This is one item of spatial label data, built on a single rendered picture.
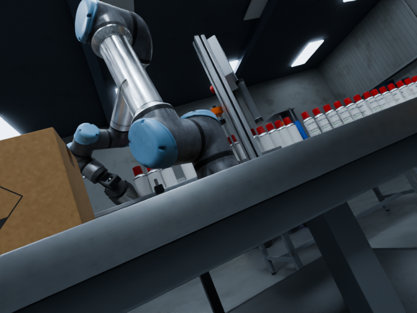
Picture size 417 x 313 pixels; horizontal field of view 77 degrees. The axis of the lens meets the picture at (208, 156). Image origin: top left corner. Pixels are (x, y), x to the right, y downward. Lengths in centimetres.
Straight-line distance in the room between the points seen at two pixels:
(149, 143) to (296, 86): 1116
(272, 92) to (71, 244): 1079
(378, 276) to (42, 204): 64
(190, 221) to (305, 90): 1156
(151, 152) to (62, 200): 21
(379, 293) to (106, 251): 45
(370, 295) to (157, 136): 47
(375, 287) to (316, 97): 1142
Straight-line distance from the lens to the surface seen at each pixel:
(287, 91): 1128
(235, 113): 103
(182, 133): 61
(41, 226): 64
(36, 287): 24
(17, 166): 68
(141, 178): 103
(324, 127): 143
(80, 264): 23
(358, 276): 53
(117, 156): 876
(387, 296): 57
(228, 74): 112
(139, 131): 61
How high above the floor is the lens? 79
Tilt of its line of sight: 12 degrees up
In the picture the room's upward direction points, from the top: 24 degrees counter-clockwise
